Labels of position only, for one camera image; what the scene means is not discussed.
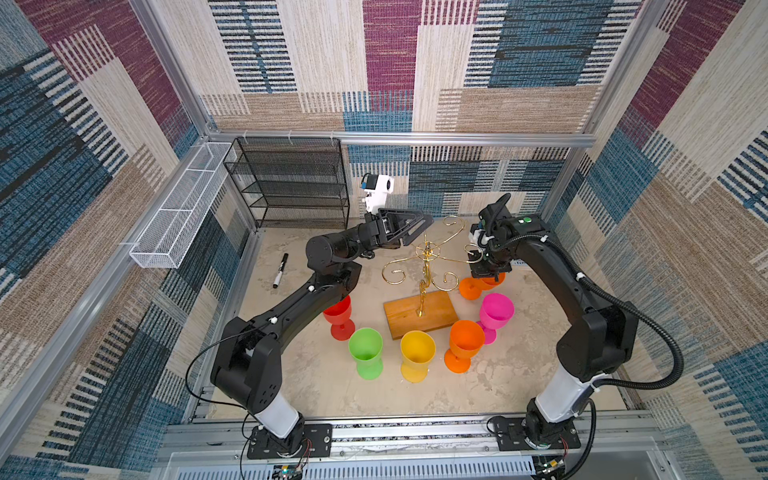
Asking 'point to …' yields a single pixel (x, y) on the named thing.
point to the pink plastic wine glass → (496, 311)
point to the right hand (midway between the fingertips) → (478, 276)
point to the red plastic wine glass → (338, 315)
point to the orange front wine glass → (466, 338)
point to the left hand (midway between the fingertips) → (427, 225)
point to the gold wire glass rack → (427, 252)
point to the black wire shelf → (292, 183)
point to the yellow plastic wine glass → (417, 349)
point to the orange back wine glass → (471, 288)
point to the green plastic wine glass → (366, 347)
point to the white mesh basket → (164, 236)
